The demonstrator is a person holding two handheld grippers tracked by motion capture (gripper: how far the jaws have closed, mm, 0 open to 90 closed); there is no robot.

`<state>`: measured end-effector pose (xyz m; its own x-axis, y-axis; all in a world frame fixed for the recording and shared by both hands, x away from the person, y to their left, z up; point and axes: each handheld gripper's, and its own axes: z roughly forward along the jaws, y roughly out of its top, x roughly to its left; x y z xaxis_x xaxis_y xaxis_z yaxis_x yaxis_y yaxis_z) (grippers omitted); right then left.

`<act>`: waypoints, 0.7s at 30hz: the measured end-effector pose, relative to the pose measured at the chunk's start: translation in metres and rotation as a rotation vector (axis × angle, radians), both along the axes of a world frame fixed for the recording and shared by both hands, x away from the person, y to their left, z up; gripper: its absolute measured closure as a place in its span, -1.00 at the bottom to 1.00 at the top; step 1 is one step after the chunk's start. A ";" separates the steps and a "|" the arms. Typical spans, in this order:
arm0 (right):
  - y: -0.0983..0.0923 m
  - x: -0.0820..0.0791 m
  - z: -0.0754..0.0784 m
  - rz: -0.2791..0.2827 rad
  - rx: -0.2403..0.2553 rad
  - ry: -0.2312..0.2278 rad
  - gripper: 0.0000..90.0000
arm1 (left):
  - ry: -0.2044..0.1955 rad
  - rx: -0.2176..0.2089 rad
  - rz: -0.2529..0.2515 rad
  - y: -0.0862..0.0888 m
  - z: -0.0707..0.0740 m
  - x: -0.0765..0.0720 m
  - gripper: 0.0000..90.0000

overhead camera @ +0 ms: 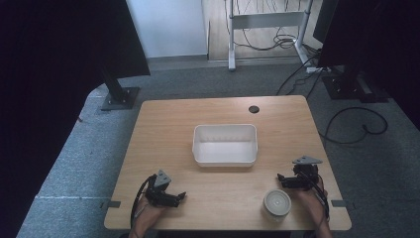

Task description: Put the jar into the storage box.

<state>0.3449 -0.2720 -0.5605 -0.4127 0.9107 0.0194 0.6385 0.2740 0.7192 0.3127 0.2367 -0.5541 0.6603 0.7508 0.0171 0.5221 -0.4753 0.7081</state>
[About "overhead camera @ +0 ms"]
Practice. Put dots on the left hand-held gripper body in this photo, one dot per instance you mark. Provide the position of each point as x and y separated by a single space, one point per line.
157 189

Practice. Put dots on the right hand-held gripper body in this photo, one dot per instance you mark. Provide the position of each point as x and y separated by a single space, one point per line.
305 173

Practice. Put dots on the person's left hand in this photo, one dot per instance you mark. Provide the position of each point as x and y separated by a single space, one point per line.
145 216

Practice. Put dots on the white plastic bin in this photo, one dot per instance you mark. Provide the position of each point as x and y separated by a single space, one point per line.
225 145

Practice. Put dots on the black table grommet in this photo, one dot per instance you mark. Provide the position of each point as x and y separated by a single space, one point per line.
253 109

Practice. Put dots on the white power strip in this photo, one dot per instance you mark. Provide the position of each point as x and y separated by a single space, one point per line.
315 69

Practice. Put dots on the black monitor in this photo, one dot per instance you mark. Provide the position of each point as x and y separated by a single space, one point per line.
324 20

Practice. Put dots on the grey table bracket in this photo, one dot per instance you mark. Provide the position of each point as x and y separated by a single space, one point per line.
341 203
111 204

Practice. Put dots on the black stand with base plate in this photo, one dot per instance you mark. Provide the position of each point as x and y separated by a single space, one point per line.
115 89
350 84

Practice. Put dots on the white metal desk frame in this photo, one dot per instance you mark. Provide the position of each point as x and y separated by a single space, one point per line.
265 20

